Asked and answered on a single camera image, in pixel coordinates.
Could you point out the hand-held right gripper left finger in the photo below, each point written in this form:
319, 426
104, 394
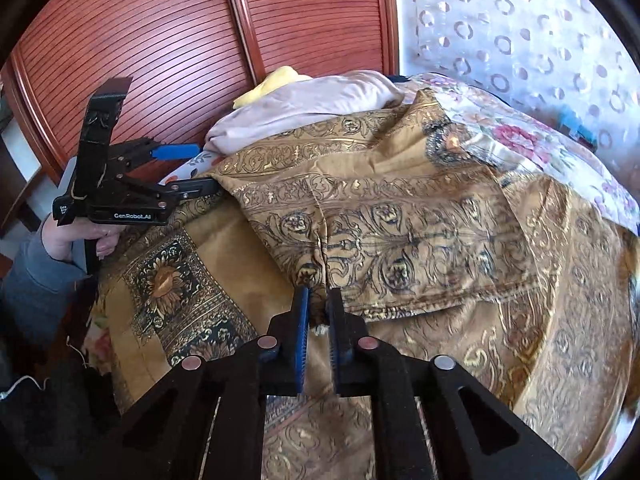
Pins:
302, 340

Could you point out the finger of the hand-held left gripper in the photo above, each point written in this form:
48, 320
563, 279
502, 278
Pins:
175, 151
197, 189

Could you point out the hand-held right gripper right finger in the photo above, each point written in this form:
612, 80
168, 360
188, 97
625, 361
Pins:
336, 355

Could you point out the gold patterned cloth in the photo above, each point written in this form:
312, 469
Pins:
400, 210

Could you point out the person's left forearm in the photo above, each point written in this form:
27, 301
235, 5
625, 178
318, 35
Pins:
35, 290

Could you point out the person's left hand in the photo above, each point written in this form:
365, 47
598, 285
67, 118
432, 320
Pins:
60, 240

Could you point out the yellow cloth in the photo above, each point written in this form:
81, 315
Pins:
267, 85

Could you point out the red wooden wardrobe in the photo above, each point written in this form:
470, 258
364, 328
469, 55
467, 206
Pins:
165, 35

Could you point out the lavender pillow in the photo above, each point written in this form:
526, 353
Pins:
310, 105

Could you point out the person's dark clothing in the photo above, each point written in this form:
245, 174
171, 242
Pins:
45, 435

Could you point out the floral bedsheet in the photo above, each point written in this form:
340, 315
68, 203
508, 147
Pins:
500, 135

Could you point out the blue plastic object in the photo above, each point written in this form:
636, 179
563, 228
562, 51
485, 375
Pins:
575, 127

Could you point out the white curtain with circles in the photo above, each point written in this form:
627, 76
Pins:
500, 20

